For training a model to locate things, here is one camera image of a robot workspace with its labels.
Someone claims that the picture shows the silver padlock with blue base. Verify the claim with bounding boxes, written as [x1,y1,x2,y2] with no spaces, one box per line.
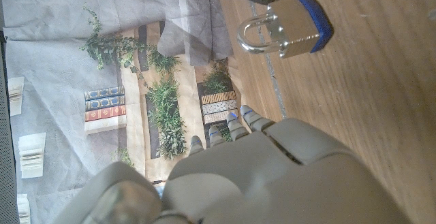
[236,0,334,60]

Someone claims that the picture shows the printed fabric backdrop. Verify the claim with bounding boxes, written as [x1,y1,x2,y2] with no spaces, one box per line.
[0,0,283,224]

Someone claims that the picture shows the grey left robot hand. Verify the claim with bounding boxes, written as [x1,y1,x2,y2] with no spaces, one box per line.
[52,104,413,224]

